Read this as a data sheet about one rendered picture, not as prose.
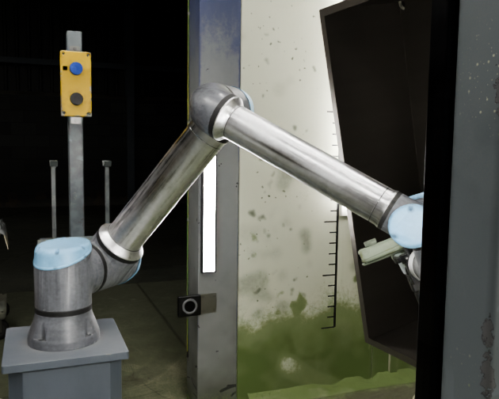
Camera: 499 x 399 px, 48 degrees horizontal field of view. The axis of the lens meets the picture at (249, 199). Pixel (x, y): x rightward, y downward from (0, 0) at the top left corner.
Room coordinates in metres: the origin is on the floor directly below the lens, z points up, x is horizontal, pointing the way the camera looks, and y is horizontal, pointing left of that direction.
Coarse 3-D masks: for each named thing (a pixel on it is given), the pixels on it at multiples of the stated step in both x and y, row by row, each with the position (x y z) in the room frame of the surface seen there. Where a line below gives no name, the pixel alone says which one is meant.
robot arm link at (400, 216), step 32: (192, 96) 1.37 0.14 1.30; (224, 96) 1.31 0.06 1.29; (224, 128) 1.30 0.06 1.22; (256, 128) 1.27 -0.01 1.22; (288, 160) 1.23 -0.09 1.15; (320, 160) 1.21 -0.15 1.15; (320, 192) 1.23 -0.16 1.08; (352, 192) 1.17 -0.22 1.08; (384, 192) 1.16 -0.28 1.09; (384, 224) 1.15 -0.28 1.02; (416, 224) 1.11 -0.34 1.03
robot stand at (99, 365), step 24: (24, 336) 1.51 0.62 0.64; (120, 336) 1.52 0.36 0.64; (24, 360) 1.34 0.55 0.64; (48, 360) 1.34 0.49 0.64; (72, 360) 1.36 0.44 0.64; (96, 360) 1.38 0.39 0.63; (120, 360) 1.45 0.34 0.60; (24, 384) 1.33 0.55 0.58; (48, 384) 1.35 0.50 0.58; (72, 384) 1.37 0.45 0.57; (96, 384) 1.39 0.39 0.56; (120, 384) 1.44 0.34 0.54
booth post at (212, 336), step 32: (192, 0) 2.40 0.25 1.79; (224, 0) 2.35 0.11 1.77; (192, 32) 2.40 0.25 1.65; (224, 32) 2.35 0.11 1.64; (192, 64) 2.40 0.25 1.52; (224, 64) 2.35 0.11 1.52; (224, 160) 2.35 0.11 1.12; (192, 192) 2.39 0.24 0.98; (224, 192) 2.35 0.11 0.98; (192, 224) 2.39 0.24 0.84; (224, 224) 2.35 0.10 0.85; (192, 256) 2.39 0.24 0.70; (224, 256) 2.35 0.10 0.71; (192, 288) 2.38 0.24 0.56; (224, 288) 2.35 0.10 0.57; (192, 320) 2.38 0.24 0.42; (224, 320) 2.35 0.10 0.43; (192, 352) 2.38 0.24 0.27; (224, 352) 2.35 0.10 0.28; (192, 384) 2.38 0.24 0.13; (224, 384) 2.35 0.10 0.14
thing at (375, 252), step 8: (384, 240) 1.59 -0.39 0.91; (392, 240) 1.56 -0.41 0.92; (368, 248) 1.56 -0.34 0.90; (376, 248) 1.56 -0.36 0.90; (384, 248) 1.56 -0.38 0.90; (392, 248) 1.55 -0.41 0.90; (400, 248) 1.55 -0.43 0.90; (360, 256) 1.56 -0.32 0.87; (368, 256) 1.55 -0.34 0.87; (376, 256) 1.55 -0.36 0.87; (384, 256) 1.55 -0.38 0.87; (392, 256) 1.55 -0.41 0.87; (408, 280) 1.56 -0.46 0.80; (416, 280) 1.54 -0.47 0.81; (416, 288) 1.54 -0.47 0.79; (416, 296) 1.55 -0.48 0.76
